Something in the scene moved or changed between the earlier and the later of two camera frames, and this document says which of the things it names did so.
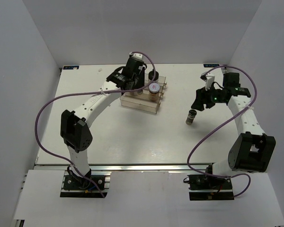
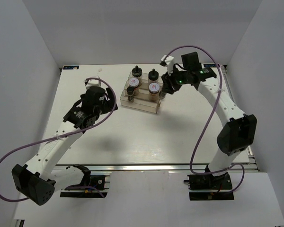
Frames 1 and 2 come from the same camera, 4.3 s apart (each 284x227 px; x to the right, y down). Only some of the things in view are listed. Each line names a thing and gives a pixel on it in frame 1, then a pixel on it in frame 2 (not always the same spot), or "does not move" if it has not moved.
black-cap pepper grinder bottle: x=190 y=117 to x=162 y=95
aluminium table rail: x=49 y=167 does not move
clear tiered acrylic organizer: x=143 y=100 does not move
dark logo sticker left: x=71 y=67 does not move
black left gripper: x=141 y=83 to x=110 y=102
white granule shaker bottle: x=155 y=80 does not move
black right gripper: x=202 y=98 to x=168 y=82
